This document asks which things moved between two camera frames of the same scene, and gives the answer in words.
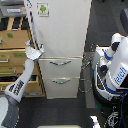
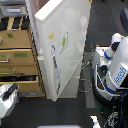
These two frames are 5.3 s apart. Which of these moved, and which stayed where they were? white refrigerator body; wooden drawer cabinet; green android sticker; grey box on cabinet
Moved: green android sticker
Stayed: wooden drawer cabinet; white refrigerator body; grey box on cabinet
